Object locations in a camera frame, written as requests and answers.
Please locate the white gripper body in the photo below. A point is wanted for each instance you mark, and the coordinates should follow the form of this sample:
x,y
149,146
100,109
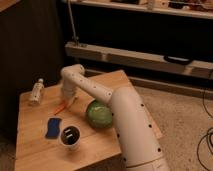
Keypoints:
x,y
68,91

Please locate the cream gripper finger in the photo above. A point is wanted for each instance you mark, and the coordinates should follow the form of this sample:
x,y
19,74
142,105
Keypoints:
x,y
63,100
72,100

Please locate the orange pepper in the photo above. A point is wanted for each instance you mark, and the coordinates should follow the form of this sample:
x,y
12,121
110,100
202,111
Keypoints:
x,y
60,108

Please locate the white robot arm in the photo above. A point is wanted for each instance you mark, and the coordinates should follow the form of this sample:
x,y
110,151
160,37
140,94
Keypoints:
x,y
140,148

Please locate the clear plastic bottle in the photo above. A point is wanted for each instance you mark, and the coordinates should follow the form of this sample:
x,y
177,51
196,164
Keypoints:
x,y
37,93

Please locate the green bowl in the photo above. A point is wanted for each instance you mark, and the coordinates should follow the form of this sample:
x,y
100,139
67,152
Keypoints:
x,y
98,115

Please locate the blue sponge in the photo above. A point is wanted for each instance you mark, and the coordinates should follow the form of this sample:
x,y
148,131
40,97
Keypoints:
x,y
53,128

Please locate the white cup with dark inside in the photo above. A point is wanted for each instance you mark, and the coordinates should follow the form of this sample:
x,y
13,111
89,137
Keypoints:
x,y
70,137

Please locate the wooden table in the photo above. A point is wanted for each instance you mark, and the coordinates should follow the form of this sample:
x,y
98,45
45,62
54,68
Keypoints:
x,y
86,120

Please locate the metal pole stand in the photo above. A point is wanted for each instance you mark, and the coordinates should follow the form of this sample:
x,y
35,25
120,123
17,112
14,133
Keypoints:
x,y
75,37

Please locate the long wooden shelf beam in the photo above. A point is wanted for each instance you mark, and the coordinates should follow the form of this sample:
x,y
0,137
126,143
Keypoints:
x,y
137,59

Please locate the upper wooden shelf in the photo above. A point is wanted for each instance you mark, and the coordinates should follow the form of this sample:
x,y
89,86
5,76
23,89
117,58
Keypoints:
x,y
143,8

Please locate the black handle on beam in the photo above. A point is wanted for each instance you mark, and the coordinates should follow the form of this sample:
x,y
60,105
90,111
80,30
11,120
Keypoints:
x,y
177,61

